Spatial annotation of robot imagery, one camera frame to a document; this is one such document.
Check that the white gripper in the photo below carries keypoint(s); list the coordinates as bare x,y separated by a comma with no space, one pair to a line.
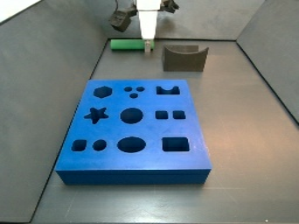
148,13

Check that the green oval cylinder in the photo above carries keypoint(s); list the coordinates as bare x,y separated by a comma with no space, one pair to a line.
128,44

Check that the black curved cradle fixture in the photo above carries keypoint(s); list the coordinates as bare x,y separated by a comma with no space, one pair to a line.
185,58

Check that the blue shape sorter block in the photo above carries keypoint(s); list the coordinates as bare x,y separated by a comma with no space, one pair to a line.
134,135

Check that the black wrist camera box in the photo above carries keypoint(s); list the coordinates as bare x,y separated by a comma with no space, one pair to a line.
121,20

